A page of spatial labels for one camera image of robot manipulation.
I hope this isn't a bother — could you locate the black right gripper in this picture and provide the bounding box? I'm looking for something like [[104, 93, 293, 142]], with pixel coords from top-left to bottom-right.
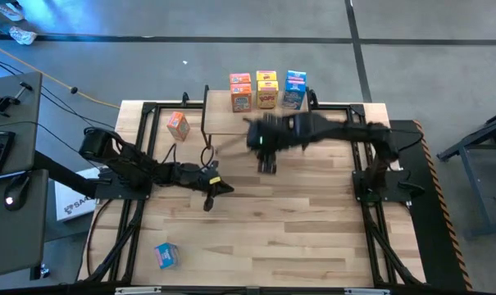
[[246, 113, 310, 174]]

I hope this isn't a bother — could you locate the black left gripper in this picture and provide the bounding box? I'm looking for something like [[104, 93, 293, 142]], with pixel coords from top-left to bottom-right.
[[189, 163, 235, 212]]

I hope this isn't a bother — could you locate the yellow Corn Pops cereal box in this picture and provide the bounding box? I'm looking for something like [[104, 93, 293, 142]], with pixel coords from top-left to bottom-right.
[[255, 70, 278, 83], [256, 79, 280, 110]]

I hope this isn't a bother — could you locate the orange Frosted Mini Wheats box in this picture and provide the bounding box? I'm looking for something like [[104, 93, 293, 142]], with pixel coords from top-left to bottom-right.
[[166, 111, 191, 143], [230, 72, 253, 85], [230, 83, 253, 113]]

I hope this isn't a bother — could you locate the white box with logo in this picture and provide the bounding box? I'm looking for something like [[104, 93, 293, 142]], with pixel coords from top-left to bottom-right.
[[53, 166, 102, 223]]

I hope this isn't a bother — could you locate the black floor mat hazard edge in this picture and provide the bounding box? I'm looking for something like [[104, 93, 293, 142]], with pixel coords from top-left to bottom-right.
[[389, 119, 474, 293]]

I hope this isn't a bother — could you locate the black computer mouse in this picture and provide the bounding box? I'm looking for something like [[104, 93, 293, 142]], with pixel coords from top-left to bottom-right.
[[3, 172, 32, 212]]

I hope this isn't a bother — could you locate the dark grey side desk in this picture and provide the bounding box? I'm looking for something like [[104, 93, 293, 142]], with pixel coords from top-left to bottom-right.
[[0, 71, 43, 181], [0, 169, 50, 280]]

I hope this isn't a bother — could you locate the person's shoe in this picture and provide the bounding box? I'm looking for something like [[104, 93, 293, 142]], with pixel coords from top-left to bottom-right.
[[0, 1, 25, 21], [7, 25, 38, 46]]

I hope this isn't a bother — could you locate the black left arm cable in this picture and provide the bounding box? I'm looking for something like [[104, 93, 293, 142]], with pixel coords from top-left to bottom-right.
[[160, 142, 216, 170]]

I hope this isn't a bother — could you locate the wooden shelf black metal frame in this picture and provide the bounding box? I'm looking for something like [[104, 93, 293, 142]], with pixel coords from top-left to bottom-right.
[[201, 84, 315, 151]]

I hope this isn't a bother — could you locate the black aluminium table frame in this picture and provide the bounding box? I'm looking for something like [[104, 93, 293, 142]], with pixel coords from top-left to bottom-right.
[[78, 101, 427, 288]]

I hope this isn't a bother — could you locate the silver metal bracket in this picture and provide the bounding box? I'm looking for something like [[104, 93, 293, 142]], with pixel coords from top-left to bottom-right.
[[344, 288, 392, 295], [114, 286, 162, 295]]

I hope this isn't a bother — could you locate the yellow floor cable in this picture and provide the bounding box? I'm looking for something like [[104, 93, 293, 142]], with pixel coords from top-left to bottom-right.
[[0, 39, 121, 110]]

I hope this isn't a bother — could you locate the black floor cable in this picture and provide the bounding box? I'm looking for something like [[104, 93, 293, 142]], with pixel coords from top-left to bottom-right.
[[0, 52, 117, 143]]

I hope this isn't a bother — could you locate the grey metal cart frame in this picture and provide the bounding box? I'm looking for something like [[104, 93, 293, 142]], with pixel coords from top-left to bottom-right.
[[437, 107, 496, 241]]

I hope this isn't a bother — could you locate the black desk clamp mount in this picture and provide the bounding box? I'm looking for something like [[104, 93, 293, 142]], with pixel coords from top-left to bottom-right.
[[0, 80, 34, 118]]

